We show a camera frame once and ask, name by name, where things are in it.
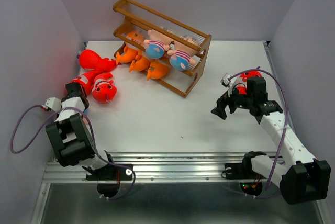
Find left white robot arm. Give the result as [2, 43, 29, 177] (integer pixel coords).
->
[44, 83, 117, 179]

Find aluminium mounting rail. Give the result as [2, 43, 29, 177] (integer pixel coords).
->
[41, 152, 286, 184]

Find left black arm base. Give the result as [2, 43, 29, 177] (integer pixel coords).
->
[82, 163, 134, 182]

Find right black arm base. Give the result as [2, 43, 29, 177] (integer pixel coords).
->
[221, 151, 267, 180]

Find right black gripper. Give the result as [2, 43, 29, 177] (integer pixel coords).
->
[210, 83, 253, 119]

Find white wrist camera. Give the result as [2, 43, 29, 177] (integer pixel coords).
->
[220, 73, 236, 87]
[41, 97, 61, 111]

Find orange shark plush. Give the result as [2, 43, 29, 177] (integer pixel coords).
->
[116, 31, 144, 64]
[147, 60, 170, 81]
[129, 52, 151, 72]

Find boy doll striped shirt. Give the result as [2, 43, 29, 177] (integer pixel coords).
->
[167, 41, 197, 71]

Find boy doll blue pants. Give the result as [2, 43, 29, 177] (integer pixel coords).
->
[143, 29, 173, 59]

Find brown wooden toy shelf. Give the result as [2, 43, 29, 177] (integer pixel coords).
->
[113, 0, 211, 98]

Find red shark plush top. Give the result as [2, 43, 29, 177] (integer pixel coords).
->
[77, 49, 119, 72]

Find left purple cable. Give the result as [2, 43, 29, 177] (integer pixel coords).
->
[9, 105, 137, 200]

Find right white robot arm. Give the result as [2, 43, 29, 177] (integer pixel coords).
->
[211, 74, 331, 205]

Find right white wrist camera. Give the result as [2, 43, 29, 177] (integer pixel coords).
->
[220, 73, 236, 87]

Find red shark plush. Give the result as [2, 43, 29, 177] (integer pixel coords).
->
[77, 49, 119, 72]
[70, 70, 101, 96]
[235, 71, 262, 95]
[91, 72, 117, 103]

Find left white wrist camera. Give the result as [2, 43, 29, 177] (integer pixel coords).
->
[41, 97, 61, 111]

